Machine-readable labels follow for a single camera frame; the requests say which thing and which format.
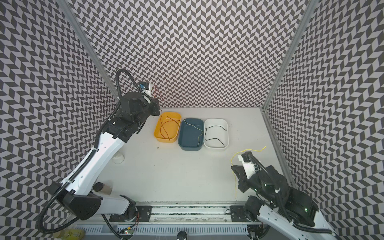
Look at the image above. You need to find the yellow cable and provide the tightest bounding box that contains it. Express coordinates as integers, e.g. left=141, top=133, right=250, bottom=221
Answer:
left=230, top=146, right=267, bottom=199
left=183, top=119, right=204, bottom=148

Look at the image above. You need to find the black cable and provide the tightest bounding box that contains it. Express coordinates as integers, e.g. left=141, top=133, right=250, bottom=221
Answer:
left=204, top=124, right=228, bottom=148

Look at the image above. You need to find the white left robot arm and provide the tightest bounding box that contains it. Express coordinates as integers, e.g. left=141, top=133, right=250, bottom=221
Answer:
left=36, top=69, right=160, bottom=234

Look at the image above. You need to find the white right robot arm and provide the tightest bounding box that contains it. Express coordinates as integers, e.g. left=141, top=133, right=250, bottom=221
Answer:
left=230, top=150, right=340, bottom=240

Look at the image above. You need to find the yellow plastic bin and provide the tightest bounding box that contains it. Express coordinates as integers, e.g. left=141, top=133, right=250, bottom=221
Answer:
left=154, top=112, right=182, bottom=143

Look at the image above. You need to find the teal plastic bin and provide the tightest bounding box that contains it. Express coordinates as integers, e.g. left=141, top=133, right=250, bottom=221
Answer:
left=178, top=118, right=204, bottom=151

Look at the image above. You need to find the white plastic bin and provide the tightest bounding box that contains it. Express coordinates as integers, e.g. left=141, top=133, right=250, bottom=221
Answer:
left=204, top=118, right=229, bottom=150

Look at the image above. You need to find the clear jar white lid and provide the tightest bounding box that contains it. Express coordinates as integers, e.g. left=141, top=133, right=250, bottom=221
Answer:
left=112, top=152, right=125, bottom=165

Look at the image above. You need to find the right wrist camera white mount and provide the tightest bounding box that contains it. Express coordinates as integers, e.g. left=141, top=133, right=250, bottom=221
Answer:
left=238, top=151, right=261, bottom=179

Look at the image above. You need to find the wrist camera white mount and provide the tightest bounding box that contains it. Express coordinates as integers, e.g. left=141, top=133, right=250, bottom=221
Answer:
left=139, top=81, right=153, bottom=97
left=238, top=151, right=261, bottom=179

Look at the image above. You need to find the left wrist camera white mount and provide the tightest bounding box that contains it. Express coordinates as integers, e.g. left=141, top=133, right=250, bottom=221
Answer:
left=139, top=81, right=153, bottom=97

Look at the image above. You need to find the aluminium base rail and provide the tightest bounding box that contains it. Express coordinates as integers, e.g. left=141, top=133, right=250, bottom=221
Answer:
left=80, top=201, right=319, bottom=236

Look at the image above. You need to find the aluminium corner post right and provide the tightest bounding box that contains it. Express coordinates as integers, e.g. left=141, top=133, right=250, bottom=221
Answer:
left=262, top=0, right=319, bottom=112

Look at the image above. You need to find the aluminium corner post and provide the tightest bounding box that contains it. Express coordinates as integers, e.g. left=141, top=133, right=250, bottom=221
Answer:
left=55, top=0, right=118, bottom=111
left=262, top=0, right=319, bottom=112

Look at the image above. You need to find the aluminium corner post left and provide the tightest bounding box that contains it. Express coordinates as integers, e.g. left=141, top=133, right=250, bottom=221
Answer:
left=55, top=0, right=118, bottom=111

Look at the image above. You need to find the yellow bottle near rail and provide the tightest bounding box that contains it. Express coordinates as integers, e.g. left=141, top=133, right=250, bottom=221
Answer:
left=53, top=229, right=86, bottom=240

